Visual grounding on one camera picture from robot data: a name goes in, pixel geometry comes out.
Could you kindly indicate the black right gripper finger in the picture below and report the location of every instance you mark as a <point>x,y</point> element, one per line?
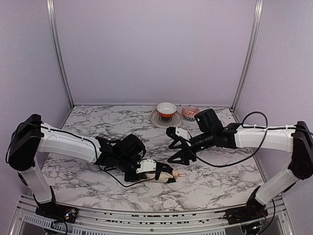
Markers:
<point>182,157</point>
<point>178,143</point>

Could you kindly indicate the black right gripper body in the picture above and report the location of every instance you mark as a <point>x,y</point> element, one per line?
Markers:
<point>185,146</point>

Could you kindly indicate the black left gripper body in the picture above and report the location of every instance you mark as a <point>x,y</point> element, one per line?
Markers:
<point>158,171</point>

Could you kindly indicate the beige folding umbrella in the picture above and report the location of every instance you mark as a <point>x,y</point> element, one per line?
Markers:
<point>176,174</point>

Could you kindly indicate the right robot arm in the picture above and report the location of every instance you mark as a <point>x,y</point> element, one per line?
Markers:
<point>295,139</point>

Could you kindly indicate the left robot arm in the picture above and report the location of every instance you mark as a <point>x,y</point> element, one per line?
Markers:
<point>34,136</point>

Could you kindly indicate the grey ringed plate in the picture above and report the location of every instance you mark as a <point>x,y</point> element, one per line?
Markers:
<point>162,122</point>

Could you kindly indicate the orange white bowl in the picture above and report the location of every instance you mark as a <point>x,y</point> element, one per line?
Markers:
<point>166,109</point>

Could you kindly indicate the red blue patterned bowl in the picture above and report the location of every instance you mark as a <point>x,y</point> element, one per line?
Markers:
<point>189,112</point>

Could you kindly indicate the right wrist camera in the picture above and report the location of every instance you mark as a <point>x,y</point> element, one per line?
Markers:
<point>176,133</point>

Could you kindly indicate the aluminium front rail base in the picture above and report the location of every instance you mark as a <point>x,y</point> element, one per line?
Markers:
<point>91,221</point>

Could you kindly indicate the right aluminium frame post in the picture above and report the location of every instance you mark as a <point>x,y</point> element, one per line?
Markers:
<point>249,54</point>

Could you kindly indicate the aluminium frame post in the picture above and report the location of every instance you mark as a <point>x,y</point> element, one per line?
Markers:
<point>58,52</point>
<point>249,54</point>

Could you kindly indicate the left aluminium frame post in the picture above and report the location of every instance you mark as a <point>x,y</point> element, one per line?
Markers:
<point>58,52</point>

